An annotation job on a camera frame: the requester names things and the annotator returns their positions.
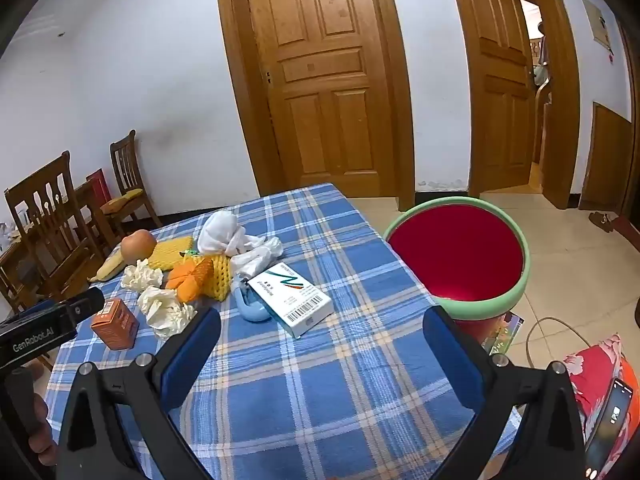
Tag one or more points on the white cardboard box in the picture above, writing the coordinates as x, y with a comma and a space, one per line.
290, 297

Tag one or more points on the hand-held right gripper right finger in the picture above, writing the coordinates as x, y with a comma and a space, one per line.
454, 355

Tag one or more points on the white plastic bag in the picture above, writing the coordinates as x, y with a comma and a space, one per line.
255, 257

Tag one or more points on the light blue plastic object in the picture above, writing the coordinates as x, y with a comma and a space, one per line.
250, 310

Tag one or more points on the blue plaid tablecloth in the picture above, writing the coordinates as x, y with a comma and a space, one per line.
310, 370

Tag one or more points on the open wooden door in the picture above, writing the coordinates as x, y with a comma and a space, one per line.
495, 85

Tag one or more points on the white cloth bundle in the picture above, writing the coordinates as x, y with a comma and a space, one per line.
220, 230

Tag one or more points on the wooden chair with cushion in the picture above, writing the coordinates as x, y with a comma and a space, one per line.
125, 170

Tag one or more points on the small orange carton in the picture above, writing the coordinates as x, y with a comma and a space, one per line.
116, 325

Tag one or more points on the white tissue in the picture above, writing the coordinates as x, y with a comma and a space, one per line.
141, 275
165, 310

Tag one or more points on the orange foam fruit net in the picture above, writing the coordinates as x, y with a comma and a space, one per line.
187, 282

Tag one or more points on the brown slipper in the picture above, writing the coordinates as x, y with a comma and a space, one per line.
602, 222

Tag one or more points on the red bin with green rim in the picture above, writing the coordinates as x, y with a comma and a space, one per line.
455, 255

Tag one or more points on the magazine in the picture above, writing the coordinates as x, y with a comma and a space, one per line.
505, 335

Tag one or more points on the smartphone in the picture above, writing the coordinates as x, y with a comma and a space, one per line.
607, 425

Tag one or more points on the red box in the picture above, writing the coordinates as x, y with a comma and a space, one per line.
100, 185

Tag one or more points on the banana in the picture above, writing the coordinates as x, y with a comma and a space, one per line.
111, 266

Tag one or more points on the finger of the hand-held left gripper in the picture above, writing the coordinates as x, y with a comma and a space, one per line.
85, 305

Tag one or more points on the person's left hand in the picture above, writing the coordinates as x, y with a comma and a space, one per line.
44, 430

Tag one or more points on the beige wall cover plate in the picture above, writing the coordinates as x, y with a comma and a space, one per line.
595, 22

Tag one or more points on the dark red furniture base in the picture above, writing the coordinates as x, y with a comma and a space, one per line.
629, 232

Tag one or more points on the wooden wall panel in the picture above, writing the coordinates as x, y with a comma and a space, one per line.
607, 160

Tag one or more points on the closed wooden door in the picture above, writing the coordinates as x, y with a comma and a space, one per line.
315, 70

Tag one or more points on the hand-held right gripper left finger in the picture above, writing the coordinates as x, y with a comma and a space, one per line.
190, 357

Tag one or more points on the yellow foam fruit net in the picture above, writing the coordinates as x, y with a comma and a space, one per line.
220, 277
172, 252

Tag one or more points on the apple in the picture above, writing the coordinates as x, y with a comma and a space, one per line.
139, 246

